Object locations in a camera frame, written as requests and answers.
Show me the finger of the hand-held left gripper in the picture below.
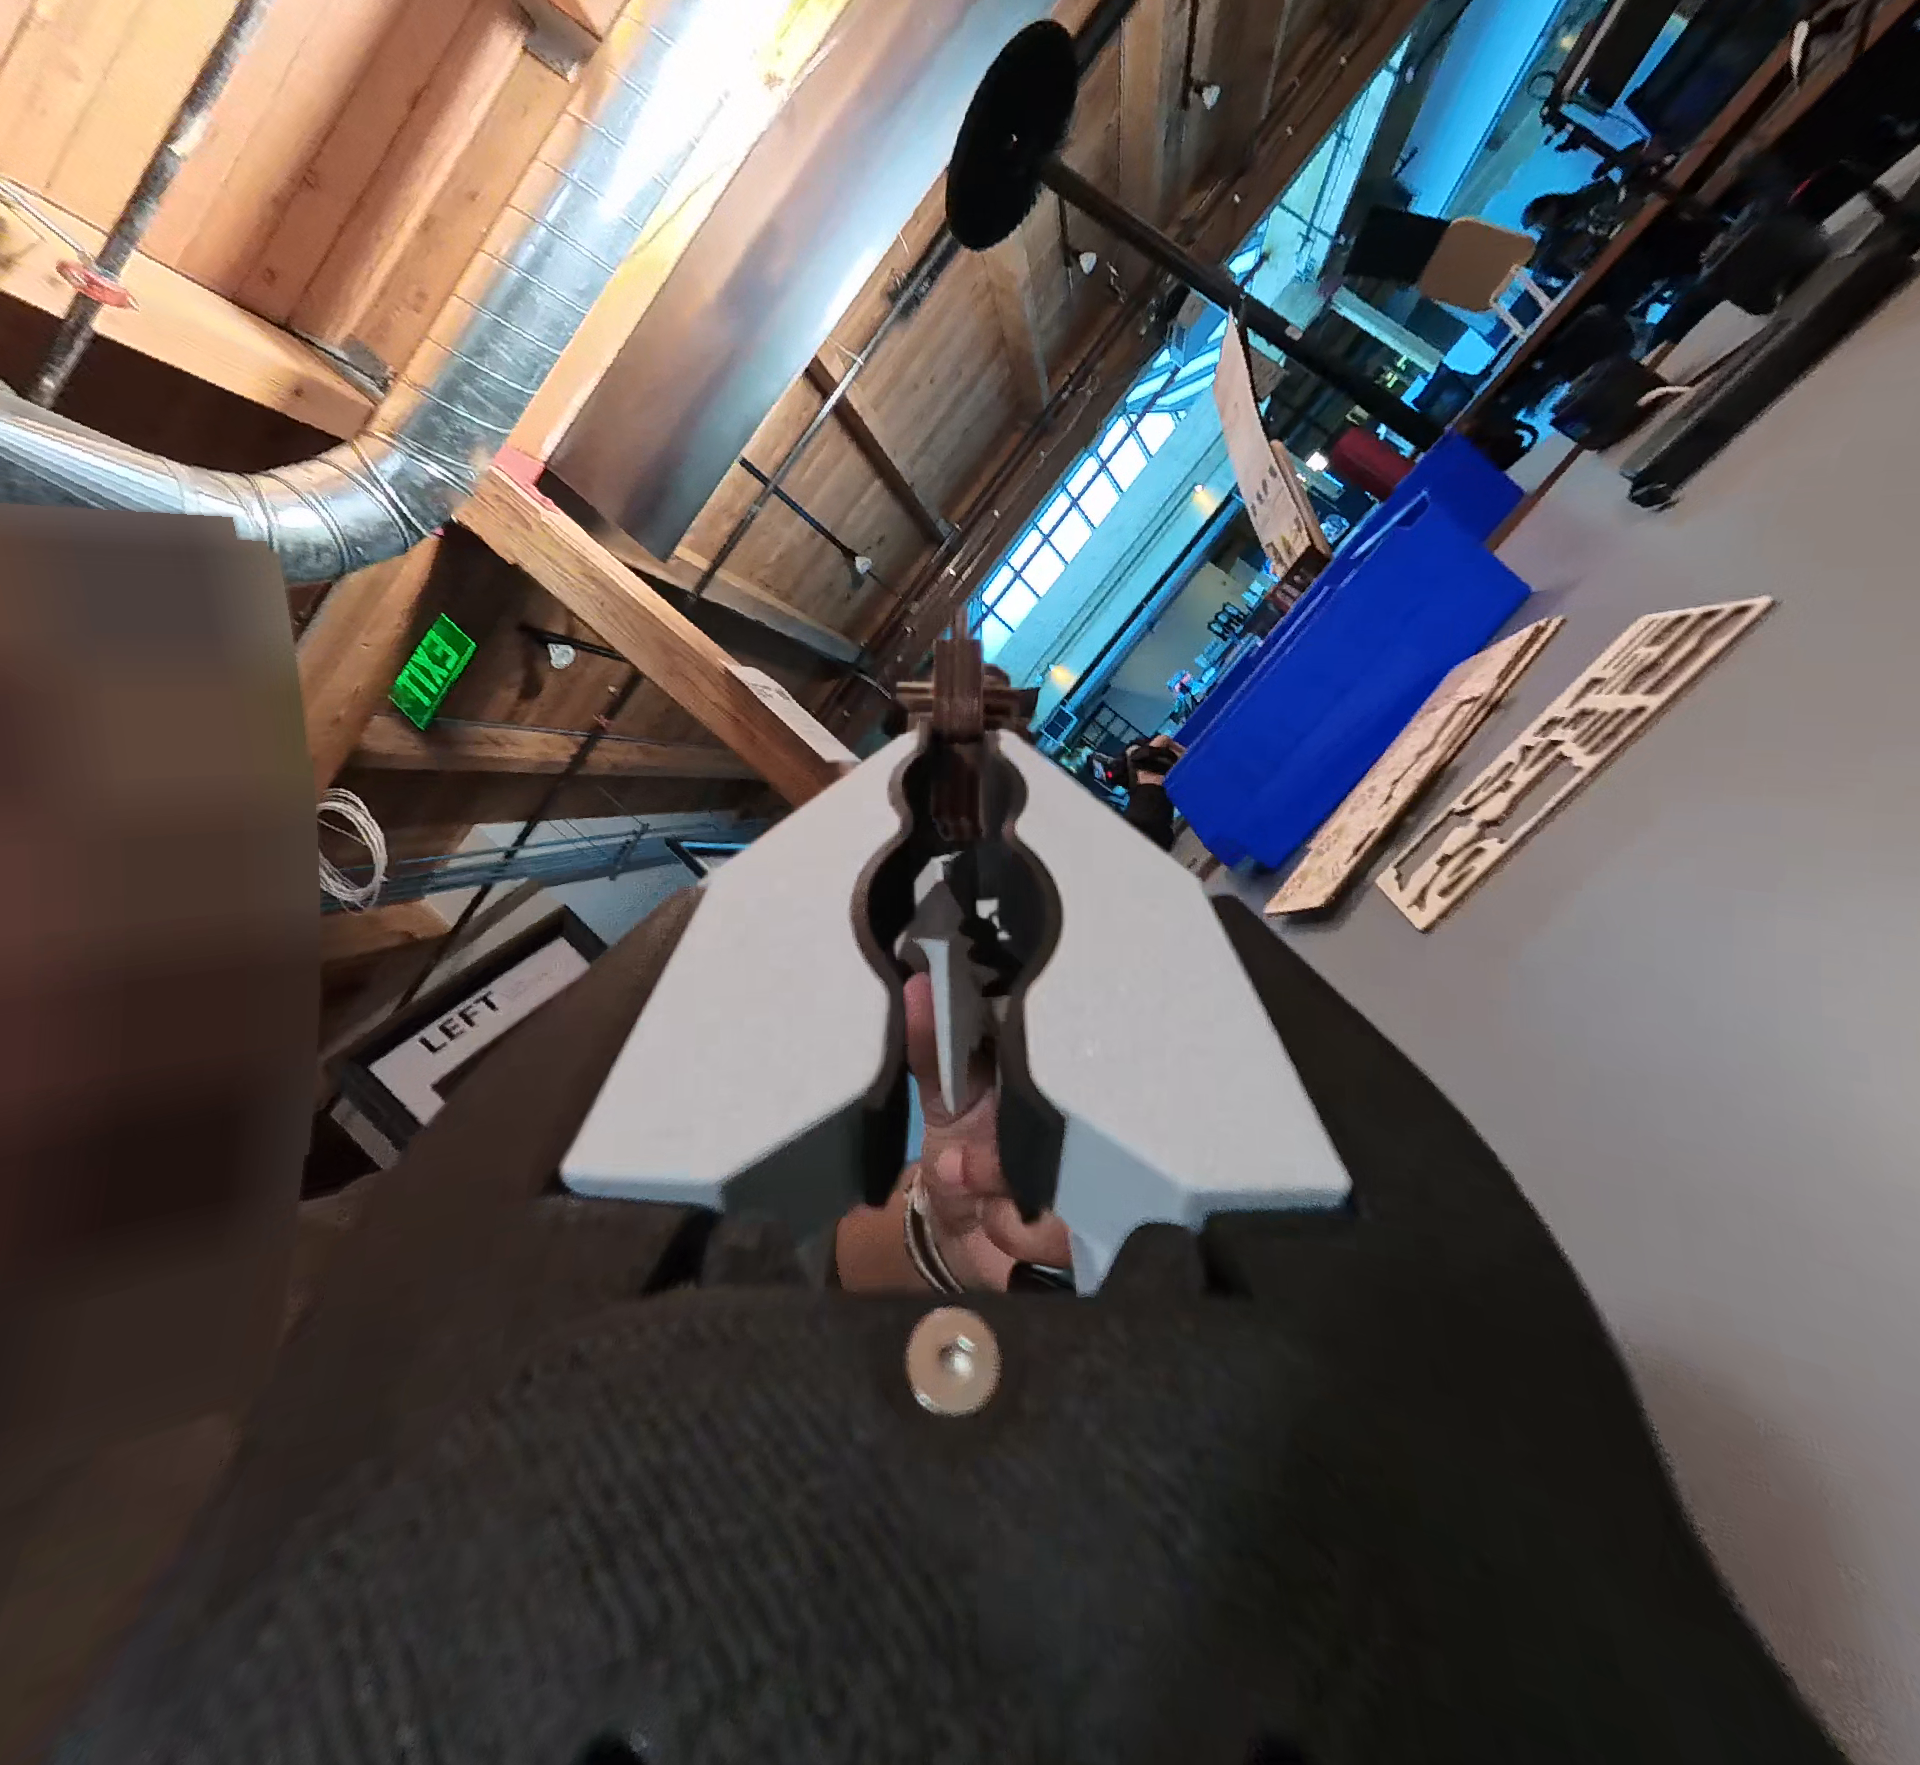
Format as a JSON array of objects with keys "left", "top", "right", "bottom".
[{"left": 897, "top": 881, "right": 1037, "bottom": 1122}]

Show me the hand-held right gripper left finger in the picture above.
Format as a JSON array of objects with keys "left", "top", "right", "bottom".
[{"left": 560, "top": 730, "right": 948, "bottom": 1218}]

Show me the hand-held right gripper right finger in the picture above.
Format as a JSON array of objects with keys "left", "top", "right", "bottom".
[{"left": 975, "top": 728, "right": 1355, "bottom": 1299}]

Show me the small wooden puzzle piece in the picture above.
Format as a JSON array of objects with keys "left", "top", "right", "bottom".
[{"left": 897, "top": 601, "right": 1039, "bottom": 843}]

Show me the person's left forearm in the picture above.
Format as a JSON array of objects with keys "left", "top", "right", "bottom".
[{"left": 832, "top": 1202, "right": 917, "bottom": 1289}]

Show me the grey desk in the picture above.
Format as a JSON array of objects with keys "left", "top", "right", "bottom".
[{"left": 1178, "top": 272, "right": 1920, "bottom": 1765}]

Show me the person's left hand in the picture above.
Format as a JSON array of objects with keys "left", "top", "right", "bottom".
[{"left": 897, "top": 970, "right": 1077, "bottom": 1293}]

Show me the engraved wooden puzzle sheet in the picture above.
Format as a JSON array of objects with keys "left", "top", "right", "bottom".
[{"left": 1263, "top": 613, "right": 1567, "bottom": 919}]

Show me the blue plastic bin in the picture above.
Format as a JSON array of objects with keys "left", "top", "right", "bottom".
[{"left": 1161, "top": 429, "right": 1536, "bottom": 874}]

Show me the green exit sign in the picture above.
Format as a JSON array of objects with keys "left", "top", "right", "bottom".
[{"left": 387, "top": 612, "right": 480, "bottom": 732}]

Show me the large window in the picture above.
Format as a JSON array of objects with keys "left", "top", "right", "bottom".
[{"left": 972, "top": 348, "right": 1202, "bottom": 643}]

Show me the hanging plywood board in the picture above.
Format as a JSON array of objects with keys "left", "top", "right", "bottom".
[{"left": 1212, "top": 309, "right": 1337, "bottom": 574}]

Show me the red cylinder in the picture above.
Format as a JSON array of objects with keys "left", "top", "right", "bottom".
[{"left": 1333, "top": 427, "right": 1429, "bottom": 498}]

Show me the wooden puzzle sheet with cutouts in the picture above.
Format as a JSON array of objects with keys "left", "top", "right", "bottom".
[{"left": 1375, "top": 596, "right": 1776, "bottom": 933}]

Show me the tan chair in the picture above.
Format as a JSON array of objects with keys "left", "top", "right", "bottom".
[{"left": 1409, "top": 212, "right": 1540, "bottom": 333}]

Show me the black pole with round flange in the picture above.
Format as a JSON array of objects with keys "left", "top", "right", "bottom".
[{"left": 946, "top": 19, "right": 1449, "bottom": 446}]

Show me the long black flat object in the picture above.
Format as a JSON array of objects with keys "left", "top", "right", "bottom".
[{"left": 1619, "top": 242, "right": 1920, "bottom": 511}]

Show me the black ceiling pipe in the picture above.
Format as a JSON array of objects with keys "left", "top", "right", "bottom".
[{"left": 30, "top": 0, "right": 349, "bottom": 408}]

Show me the black monitor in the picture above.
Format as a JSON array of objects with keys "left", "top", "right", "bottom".
[{"left": 1560, "top": 0, "right": 1727, "bottom": 110}]

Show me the white cable coil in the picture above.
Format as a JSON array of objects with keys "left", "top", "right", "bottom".
[{"left": 315, "top": 787, "right": 393, "bottom": 915}]

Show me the silver metal air duct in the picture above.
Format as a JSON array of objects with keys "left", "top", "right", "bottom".
[{"left": 0, "top": 0, "right": 902, "bottom": 586}]

